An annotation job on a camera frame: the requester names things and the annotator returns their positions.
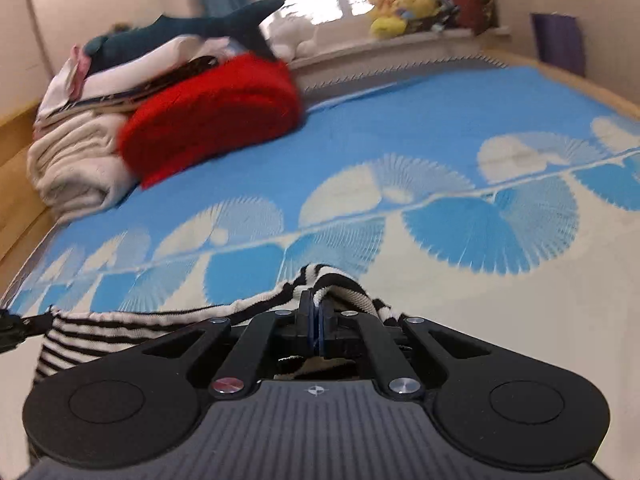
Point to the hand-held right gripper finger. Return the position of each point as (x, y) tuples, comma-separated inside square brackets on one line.
[(311, 321), (323, 324)]

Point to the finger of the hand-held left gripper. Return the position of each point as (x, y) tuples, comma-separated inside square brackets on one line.
[(22, 330)]

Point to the black white striped child's top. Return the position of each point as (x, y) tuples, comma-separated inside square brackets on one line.
[(125, 322)]

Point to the white fleece folded blanket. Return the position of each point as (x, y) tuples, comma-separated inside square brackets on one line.
[(85, 195)]

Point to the blue and white bed mat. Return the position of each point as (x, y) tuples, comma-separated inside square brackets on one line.
[(400, 150)]

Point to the cream folded blanket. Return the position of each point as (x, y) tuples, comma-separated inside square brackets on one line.
[(70, 145)]

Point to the red folded blanket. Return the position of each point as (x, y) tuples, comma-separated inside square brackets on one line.
[(215, 115)]

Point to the pink and white cloth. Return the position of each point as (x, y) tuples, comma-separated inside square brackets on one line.
[(65, 80)]

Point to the white folded bedding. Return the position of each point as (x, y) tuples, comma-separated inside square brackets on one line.
[(150, 82)]

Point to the white window sill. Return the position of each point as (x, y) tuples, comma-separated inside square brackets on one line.
[(380, 47)]

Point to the white plush toy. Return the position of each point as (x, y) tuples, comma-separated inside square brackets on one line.
[(295, 37)]

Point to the yellow plush toy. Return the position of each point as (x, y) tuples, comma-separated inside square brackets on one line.
[(387, 17), (422, 2)]

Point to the blue shark plush toy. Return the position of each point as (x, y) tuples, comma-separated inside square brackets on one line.
[(200, 27)]

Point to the white wardrobe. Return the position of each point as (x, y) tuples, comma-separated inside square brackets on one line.
[(100, 0)]

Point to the purple bag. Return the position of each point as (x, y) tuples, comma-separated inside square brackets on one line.
[(557, 42)]

